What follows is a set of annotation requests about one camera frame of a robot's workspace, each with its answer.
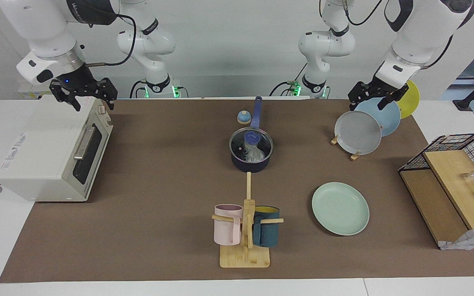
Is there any glass lid with blue knob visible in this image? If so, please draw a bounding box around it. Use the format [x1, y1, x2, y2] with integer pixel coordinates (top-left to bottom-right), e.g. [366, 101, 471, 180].
[229, 127, 274, 163]

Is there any brown wooden board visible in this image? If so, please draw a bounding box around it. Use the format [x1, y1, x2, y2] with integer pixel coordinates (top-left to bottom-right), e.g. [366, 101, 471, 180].
[400, 169, 470, 247]

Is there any pink mug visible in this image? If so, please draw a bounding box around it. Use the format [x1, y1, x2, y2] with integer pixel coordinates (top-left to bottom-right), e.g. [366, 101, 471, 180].
[214, 204, 244, 246]

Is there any wooden mug stand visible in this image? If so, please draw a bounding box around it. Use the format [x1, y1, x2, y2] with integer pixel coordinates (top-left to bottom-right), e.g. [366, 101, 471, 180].
[211, 171, 284, 268]

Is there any brown table mat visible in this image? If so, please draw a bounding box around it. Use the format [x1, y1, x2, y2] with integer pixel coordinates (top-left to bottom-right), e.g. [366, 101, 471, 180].
[0, 98, 474, 284]

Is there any grey plate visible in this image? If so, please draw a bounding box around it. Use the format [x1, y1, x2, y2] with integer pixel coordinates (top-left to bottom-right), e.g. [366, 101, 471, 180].
[335, 110, 382, 155]

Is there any black wire basket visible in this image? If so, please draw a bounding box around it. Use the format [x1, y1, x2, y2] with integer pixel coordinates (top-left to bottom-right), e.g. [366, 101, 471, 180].
[398, 132, 474, 190]

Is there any mint green plate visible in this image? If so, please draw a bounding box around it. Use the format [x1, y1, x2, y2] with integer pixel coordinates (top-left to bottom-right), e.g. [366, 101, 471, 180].
[311, 182, 370, 236]

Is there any light wooden board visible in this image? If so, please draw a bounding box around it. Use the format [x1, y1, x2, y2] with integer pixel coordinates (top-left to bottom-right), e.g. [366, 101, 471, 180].
[422, 150, 474, 230]

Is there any dark blue saucepan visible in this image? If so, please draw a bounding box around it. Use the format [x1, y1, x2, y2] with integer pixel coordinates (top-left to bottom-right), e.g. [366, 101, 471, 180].
[229, 96, 274, 173]

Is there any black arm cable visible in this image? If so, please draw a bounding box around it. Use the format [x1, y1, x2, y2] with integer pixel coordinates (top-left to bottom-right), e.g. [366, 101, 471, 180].
[85, 12, 137, 67]
[422, 35, 455, 69]

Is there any clear plastic bag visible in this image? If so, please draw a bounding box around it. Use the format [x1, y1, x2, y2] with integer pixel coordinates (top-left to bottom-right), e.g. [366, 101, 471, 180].
[243, 142, 266, 163]

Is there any white toaster oven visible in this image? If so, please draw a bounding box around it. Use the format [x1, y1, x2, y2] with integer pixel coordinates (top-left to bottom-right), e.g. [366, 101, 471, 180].
[0, 95, 114, 203]

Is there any white box with yellow label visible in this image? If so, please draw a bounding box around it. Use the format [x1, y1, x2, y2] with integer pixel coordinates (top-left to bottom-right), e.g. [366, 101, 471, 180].
[17, 82, 52, 100]

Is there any light blue plate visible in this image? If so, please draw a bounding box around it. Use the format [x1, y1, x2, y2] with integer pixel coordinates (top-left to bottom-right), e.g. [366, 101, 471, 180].
[354, 97, 401, 137]

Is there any dark teal mug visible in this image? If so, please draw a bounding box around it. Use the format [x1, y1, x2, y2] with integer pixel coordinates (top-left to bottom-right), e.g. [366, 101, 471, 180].
[252, 206, 281, 248]

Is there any yellow plate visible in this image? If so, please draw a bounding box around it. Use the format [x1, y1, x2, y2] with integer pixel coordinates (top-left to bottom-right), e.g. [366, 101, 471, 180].
[395, 80, 421, 120]

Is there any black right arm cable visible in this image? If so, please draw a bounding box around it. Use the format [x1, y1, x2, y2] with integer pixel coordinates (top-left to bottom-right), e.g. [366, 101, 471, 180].
[85, 12, 137, 67]

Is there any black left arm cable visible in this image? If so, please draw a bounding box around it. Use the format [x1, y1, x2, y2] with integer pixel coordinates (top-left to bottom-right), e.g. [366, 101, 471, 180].
[422, 35, 455, 69]

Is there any wooden plate rack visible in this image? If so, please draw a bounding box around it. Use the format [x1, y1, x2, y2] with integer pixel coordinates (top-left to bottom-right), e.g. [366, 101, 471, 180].
[330, 131, 363, 162]

